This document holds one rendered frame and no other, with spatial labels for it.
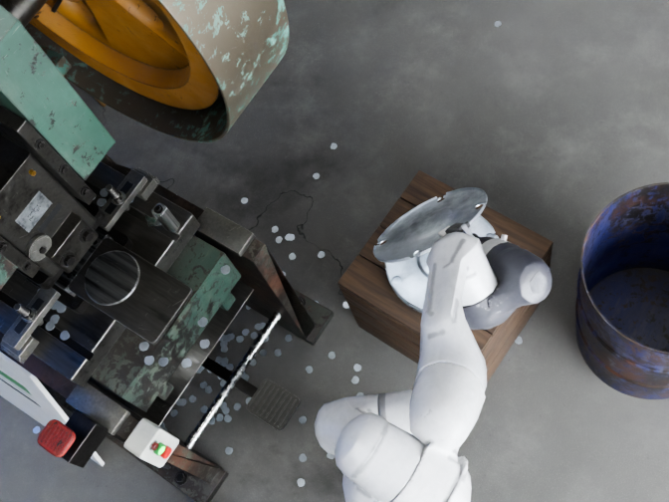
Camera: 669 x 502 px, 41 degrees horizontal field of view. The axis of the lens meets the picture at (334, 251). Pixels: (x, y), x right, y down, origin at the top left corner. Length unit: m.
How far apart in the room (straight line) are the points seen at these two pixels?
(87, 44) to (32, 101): 0.39
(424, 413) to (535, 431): 1.17
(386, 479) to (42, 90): 0.83
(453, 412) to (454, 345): 0.13
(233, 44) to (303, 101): 1.57
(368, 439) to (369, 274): 0.99
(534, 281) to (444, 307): 0.20
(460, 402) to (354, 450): 0.17
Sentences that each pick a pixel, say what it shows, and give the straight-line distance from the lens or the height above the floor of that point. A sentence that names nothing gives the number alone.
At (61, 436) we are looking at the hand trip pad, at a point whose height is 0.76.
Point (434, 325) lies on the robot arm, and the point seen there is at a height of 1.08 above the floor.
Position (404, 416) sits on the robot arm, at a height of 0.84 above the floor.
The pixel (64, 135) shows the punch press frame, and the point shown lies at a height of 1.18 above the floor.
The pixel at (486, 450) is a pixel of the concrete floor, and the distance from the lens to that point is 2.47.
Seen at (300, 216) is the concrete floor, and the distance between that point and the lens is 2.76.
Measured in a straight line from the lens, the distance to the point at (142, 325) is 1.88.
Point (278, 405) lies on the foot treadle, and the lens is 2.40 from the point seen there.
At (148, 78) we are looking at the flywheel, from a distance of 1.81.
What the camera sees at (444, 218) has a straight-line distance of 2.01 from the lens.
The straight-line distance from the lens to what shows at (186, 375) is 2.33.
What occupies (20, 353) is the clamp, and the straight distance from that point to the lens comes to 2.04.
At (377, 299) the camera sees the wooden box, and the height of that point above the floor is 0.35.
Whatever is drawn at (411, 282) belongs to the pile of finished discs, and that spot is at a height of 0.38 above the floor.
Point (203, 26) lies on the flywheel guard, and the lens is 1.34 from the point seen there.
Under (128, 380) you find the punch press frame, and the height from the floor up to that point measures 0.64.
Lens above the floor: 2.42
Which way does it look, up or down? 65 degrees down
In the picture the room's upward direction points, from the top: 25 degrees counter-clockwise
